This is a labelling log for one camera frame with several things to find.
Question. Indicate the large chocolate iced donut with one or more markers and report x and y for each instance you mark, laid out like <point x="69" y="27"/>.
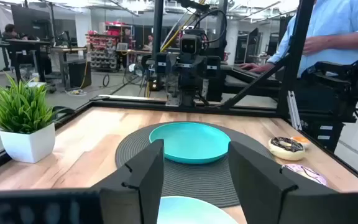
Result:
<point x="286" y="153"/>

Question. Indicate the person's hand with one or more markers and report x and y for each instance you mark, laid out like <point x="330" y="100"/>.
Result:
<point x="255" y="67"/>
<point x="313" y="45"/>

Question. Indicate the wood top desk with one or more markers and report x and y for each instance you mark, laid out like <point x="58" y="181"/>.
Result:
<point x="70" y="49"/>

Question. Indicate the grey round placemat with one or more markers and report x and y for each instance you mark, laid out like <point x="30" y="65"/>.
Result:
<point x="194" y="182"/>

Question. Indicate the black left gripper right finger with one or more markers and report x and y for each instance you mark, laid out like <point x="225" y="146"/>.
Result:
<point x="259" y="186"/>

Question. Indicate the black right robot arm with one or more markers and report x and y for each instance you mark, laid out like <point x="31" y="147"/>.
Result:
<point x="191" y="84"/>

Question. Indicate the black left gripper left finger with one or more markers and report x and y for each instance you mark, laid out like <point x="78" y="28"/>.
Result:
<point x="145" y="183"/>

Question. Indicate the large lilac drizzled donut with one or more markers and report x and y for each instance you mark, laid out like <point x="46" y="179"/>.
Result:
<point x="313" y="175"/>

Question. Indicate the shelf with red bins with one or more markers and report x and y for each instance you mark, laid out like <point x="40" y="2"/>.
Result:
<point x="104" y="46"/>

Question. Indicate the person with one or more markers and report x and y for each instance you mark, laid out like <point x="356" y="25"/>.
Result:
<point x="331" y="18"/>
<point x="11" y="31"/>
<point x="127" y="35"/>
<point x="149" y="42"/>

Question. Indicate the black monitor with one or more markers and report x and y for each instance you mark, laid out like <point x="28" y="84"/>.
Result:
<point x="31" y="21"/>

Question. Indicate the black metal table frame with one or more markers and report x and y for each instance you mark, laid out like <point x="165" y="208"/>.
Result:
<point x="129" y="104"/>

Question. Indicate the light blue plate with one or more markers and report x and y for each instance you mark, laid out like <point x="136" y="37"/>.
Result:
<point x="191" y="214"/>

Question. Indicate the black desk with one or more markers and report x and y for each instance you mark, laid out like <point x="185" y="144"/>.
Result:
<point x="23" y="43"/>

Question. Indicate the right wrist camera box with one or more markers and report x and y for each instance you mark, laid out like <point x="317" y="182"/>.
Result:
<point x="190" y="45"/>

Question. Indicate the small orange donut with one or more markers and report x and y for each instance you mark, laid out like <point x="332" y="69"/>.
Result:
<point x="303" y="140"/>

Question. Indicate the black computer tower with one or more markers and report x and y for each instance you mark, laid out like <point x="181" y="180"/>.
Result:
<point x="79" y="74"/>

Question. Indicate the green plant in white pot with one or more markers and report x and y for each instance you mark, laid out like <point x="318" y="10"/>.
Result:
<point x="26" y="144"/>

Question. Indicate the silver aluminium extrusion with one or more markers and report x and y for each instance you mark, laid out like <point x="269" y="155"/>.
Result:
<point x="294" y="109"/>

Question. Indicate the teal plate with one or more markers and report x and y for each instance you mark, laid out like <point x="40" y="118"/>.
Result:
<point x="191" y="140"/>

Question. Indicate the black machine with white labels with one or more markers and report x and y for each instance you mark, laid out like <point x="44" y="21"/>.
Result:
<point x="331" y="90"/>

